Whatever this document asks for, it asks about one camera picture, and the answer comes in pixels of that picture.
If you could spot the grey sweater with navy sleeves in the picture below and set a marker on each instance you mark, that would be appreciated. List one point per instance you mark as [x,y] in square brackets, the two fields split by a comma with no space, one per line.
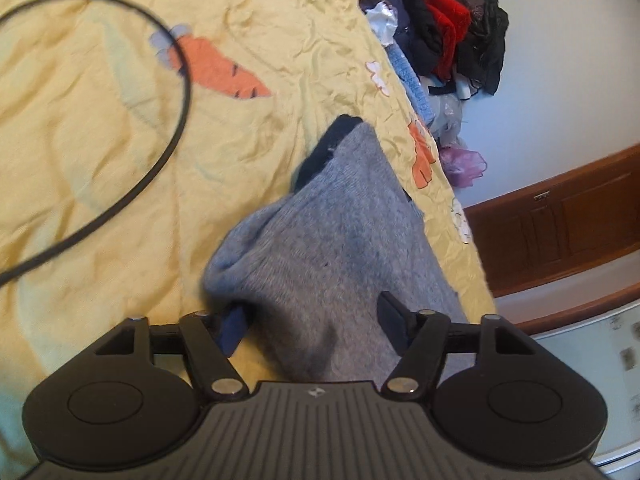
[340,240]

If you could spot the clear plastic bag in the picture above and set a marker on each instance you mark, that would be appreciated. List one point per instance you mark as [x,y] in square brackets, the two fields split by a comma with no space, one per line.
[447,115]

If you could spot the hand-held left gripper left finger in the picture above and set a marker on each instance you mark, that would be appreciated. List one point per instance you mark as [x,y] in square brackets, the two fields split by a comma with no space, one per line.
[232,330]

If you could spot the pink plastic bag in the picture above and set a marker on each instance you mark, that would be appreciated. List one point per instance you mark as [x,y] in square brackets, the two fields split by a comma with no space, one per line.
[462,162]

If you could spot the blue knit blanket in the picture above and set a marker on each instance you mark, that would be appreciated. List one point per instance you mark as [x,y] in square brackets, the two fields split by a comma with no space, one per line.
[407,75]

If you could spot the yellow carrot-print blanket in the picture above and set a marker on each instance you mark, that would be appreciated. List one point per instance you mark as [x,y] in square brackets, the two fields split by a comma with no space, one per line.
[100,160]

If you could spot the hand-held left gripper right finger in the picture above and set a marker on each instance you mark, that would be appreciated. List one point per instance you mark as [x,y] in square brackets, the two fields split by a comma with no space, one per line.
[392,317]

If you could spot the pile of clothes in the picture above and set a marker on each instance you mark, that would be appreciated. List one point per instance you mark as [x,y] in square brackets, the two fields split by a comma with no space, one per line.
[445,15]

